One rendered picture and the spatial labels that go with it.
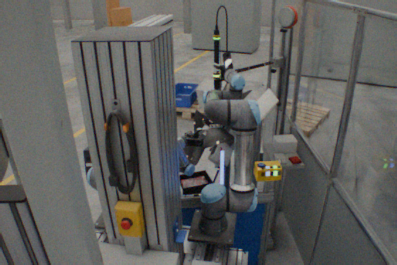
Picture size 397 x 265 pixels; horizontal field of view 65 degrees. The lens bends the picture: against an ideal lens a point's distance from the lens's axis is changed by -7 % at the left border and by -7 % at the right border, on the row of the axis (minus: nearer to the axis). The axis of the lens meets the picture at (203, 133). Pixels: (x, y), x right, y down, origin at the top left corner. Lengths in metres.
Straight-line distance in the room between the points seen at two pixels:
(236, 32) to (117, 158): 8.41
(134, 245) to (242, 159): 0.60
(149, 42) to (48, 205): 0.66
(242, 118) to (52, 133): 1.18
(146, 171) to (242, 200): 0.59
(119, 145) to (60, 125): 0.78
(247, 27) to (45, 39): 9.01
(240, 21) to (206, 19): 0.98
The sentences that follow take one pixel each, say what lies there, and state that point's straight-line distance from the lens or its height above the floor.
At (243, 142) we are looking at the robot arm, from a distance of 1.47.
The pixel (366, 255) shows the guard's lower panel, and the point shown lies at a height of 0.87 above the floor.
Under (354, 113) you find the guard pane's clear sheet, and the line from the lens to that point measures 1.97.
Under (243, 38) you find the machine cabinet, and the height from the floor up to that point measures 0.44.
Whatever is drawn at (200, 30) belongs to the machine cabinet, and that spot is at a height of 0.60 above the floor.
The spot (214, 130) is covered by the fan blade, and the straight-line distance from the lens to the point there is 2.26.
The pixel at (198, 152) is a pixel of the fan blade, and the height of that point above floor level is 0.99.
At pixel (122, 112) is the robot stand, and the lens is 1.03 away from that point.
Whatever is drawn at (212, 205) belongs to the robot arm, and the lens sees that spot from 1.56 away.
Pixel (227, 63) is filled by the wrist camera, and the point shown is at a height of 1.70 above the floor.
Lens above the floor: 2.21
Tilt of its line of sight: 27 degrees down
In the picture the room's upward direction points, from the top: 1 degrees counter-clockwise
